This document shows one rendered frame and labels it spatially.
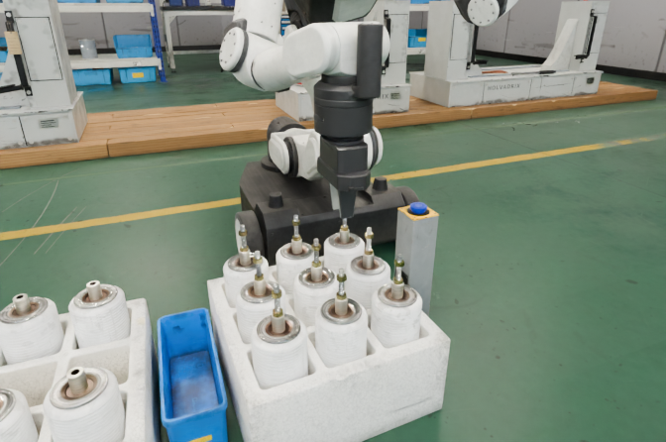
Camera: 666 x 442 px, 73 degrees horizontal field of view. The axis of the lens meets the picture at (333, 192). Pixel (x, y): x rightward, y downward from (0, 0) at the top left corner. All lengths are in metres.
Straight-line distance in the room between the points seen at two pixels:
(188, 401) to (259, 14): 0.79
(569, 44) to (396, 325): 3.69
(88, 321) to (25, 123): 1.96
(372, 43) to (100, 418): 0.64
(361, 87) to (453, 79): 2.86
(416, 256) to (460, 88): 2.46
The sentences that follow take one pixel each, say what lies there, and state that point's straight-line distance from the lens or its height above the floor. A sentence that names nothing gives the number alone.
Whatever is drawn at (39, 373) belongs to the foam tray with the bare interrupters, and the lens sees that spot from 1.00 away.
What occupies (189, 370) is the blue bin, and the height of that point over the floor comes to 0.00.
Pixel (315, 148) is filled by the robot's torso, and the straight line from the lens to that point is 1.18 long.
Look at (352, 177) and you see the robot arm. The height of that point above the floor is 0.53.
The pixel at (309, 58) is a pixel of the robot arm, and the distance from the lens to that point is 0.64.
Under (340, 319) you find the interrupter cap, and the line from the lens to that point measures 0.82.
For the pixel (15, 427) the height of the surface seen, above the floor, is 0.23.
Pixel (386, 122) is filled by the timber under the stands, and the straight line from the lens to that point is 3.07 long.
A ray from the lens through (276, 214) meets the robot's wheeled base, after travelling 1.31.
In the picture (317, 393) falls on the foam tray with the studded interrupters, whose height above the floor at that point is 0.16.
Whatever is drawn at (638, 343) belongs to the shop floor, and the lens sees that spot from 1.38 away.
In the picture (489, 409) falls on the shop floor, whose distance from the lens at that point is 1.07.
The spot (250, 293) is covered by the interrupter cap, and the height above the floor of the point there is 0.25.
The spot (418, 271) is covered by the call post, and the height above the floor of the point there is 0.17.
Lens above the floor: 0.76
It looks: 23 degrees down
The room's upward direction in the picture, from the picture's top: straight up
